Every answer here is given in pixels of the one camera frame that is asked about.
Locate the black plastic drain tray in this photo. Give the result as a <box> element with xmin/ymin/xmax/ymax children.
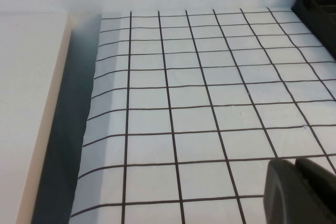
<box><xmin>290</xmin><ymin>0</ymin><xmax>336</xmax><ymax>61</ymax></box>

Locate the white black-grid table mat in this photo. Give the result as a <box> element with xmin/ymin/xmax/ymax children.
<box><xmin>68</xmin><ymin>7</ymin><xmax>336</xmax><ymax>224</ymax></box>

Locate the white box at left edge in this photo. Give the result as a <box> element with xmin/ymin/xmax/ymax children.
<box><xmin>0</xmin><ymin>10</ymin><xmax>74</xmax><ymax>224</ymax></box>

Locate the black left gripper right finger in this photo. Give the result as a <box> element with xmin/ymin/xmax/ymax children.
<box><xmin>296</xmin><ymin>157</ymin><xmax>336</xmax><ymax>224</ymax></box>

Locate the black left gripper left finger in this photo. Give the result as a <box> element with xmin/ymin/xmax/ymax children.
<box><xmin>263</xmin><ymin>158</ymin><xmax>325</xmax><ymax>224</ymax></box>

